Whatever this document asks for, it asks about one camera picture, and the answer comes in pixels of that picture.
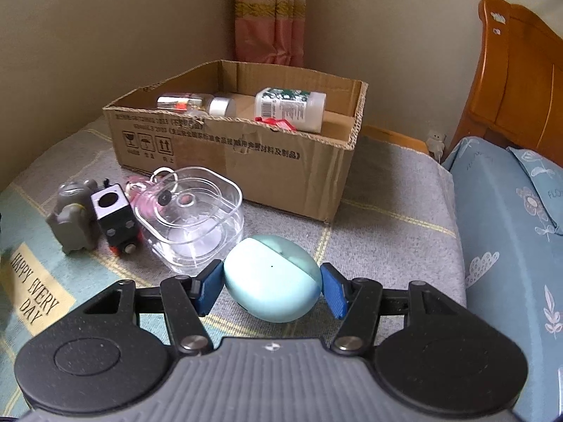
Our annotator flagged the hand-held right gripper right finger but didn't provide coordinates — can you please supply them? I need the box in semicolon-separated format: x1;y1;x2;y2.
320;263;485;356

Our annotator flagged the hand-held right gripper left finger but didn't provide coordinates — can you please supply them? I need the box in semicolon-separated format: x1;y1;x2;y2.
57;259;223;356

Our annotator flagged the mint green earbud case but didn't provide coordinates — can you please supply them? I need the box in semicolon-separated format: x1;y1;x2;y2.
223;235;322;322

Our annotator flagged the brown cardboard box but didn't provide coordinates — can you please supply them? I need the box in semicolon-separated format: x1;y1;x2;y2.
102;59;369;225

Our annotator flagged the red toy train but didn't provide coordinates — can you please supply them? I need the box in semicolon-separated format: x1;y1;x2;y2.
256;115;296;131

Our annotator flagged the capsule bottle with silver cap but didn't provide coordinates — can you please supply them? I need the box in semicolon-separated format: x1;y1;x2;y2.
157;92;237;117

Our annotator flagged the white bottle with green label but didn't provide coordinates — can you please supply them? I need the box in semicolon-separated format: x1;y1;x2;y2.
254;87;327;133

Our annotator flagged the clear square plastic container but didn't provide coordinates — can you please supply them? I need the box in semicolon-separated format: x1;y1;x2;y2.
134;166;245;275

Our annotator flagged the checked blue grey blanket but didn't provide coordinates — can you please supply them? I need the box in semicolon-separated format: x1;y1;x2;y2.
0;114;467;405

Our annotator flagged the black and white cube toy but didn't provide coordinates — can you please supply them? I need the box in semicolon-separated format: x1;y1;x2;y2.
90;179;144;256

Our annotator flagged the grey elephant toy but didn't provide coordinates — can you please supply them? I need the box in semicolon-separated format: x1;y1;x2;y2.
46;179;100;254

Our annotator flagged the blue floral bed sheet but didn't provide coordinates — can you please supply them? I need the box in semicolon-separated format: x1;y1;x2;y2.
441;136;563;422

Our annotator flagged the blue floral pillow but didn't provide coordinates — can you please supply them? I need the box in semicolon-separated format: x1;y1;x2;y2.
508;146;563;236

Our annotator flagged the wooden headboard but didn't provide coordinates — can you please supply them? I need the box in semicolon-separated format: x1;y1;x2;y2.
449;0;563;159

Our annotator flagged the pink curtain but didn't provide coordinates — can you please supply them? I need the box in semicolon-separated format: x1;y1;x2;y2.
233;0;309;66

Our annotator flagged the pink keychain with metal ring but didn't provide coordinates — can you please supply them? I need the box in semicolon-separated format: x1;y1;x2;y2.
124;167;179;216

